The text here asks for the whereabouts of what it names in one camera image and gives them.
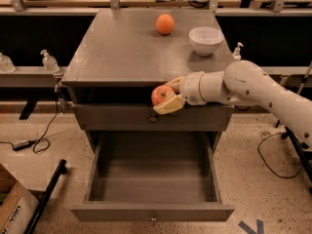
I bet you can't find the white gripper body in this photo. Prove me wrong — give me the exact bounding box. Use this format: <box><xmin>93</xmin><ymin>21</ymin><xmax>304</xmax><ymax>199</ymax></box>
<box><xmin>179</xmin><ymin>71</ymin><xmax>206</xmax><ymax>105</ymax></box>

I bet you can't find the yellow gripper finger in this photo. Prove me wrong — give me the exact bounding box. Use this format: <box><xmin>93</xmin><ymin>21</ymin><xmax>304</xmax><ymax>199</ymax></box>
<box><xmin>153</xmin><ymin>95</ymin><xmax>185</xmax><ymax>115</ymax></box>
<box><xmin>166</xmin><ymin>76</ymin><xmax>184</xmax><ymax>93</ymax></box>

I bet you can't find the red apple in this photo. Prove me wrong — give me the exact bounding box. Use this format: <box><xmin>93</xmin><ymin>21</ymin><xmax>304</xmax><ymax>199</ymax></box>
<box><xmin>151</xmin><ymin>85</ymin><xmax>175</xmax><ymax>105</ymax></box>

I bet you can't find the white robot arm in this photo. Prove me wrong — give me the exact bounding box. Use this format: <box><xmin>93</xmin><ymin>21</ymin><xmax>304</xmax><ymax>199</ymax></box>
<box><xmin>151</xmin><ymin>60</ymin><xmax>312</xmax><ymax>146</ymax></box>

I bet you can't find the grey wooden drawer cabinet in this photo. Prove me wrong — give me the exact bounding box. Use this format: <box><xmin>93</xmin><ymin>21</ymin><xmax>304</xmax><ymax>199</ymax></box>
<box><xmin>61</xmin><ymin>8</ymin><xmax>233</xmax><ymax>147</ymax></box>

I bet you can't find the closed grey top drawer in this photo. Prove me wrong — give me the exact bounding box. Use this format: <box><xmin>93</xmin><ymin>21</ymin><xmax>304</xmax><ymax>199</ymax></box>
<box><xmin>72</xmin><ymin>103</ymin><xmax>233</xmax><ymax>132</ymax></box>

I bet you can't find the open grey middle drawer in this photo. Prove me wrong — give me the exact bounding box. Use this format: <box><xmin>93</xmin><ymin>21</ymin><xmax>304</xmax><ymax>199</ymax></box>
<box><xmin>71</xmin><ymin>132</ymin><xmax>234</xmax><ymax>222</ymax></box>

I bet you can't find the white ceramic bowl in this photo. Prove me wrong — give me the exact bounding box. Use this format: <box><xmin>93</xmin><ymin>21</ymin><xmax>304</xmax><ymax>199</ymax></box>
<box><xmin>189</xmin><ymin>26</ymin><xmax>224</xmax><ymax>57</ymax></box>

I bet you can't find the white pump bottle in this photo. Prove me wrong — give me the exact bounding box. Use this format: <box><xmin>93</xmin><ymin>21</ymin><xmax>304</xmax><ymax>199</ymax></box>
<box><xmin>233</xmin><ymin>42</ymin><xmax>243</xmax><ymax>60</ymax></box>

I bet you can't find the orange fruit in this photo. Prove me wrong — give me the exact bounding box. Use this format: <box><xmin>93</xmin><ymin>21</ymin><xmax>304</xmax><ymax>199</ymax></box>
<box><xmin>156</xmin><ymin>14</ymin><xmax>175</xmax><ymax>35</ymax></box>

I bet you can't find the clear sanitizer pump bottle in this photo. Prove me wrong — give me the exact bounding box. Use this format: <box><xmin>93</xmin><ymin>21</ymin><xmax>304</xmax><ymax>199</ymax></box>
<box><xmin>40</xmin><ymin>50</ymin><xmax>59</xmax><ymax>73</ymax></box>

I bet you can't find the black metal bar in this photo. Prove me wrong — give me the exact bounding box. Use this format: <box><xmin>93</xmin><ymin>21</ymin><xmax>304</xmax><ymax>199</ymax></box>
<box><xmin>23</xmin><ymin>159</ymin><xmax>67</xmax><ymax>234</ymax></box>

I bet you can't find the blue tape mark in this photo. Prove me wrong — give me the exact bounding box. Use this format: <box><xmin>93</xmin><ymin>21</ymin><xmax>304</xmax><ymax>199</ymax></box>
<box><xmin>238</xmin><ymin>218</ymin><xmax>265</xmax><ymax>234</ymax></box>

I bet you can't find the black power adapter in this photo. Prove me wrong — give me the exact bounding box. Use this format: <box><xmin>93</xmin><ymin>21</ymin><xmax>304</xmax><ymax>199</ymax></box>
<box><xmin>13</xmin><ymin>139</ymin><xmax>31</xmax><ymax>151</ymax></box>

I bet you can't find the cardboard box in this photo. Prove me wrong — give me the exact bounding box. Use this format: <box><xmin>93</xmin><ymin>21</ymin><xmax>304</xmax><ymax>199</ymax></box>
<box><xmin>0</xmin><ymin>164</ymin><xmax>39</xmax><ymax>234</ymax></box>

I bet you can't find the black floor cable right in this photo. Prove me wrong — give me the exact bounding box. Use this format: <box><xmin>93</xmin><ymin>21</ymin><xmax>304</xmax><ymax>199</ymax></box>
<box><xmin>256</xmin><ymin>132</ymin><xmax>305</xmax><ymax>180</ymax></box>

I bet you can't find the black adapter cable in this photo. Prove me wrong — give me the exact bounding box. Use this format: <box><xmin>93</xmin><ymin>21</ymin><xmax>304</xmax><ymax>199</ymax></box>
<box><xmin>0</xmin><ymin>91</ymin><xmax>61</xmax><ymax>154</ymax></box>

